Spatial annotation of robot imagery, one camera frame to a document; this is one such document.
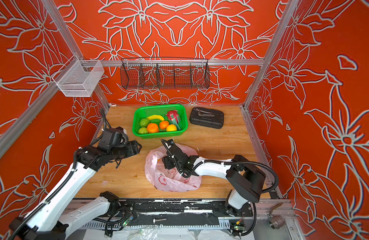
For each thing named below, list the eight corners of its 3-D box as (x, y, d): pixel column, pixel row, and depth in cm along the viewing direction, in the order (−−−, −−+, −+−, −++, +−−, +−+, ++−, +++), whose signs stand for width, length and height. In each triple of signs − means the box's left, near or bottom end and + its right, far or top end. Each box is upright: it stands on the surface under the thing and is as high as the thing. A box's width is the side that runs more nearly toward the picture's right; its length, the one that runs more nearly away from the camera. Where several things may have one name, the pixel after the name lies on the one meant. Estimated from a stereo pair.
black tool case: (188, 124, 109) (188, 118, 104) (191, 112, 117) (191, 106, 112) (221, 129, 106) (223, 124, 101) (222, 116, 114) (223, 110, 109)
